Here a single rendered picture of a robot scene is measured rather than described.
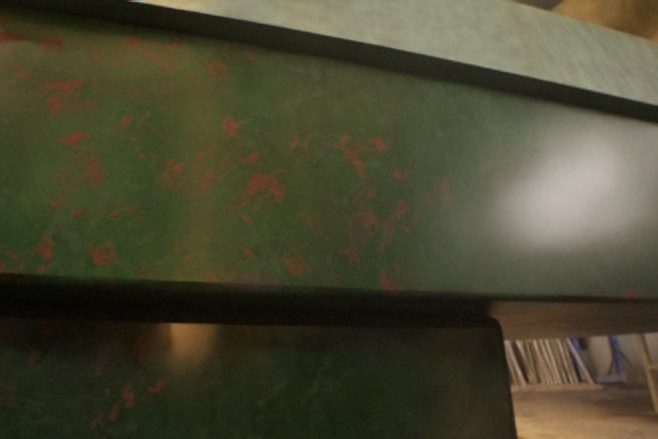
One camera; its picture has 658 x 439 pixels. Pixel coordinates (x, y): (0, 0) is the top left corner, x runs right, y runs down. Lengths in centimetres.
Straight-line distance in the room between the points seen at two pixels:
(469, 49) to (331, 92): 15
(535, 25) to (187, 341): 48
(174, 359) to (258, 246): 13
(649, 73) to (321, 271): 47
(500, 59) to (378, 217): 22
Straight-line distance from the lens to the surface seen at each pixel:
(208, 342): 33
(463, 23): 43
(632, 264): 43
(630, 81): 55
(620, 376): 658
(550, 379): 555
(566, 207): 40
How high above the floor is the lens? 46
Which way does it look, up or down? 21 degrees up
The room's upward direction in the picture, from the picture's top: straight up
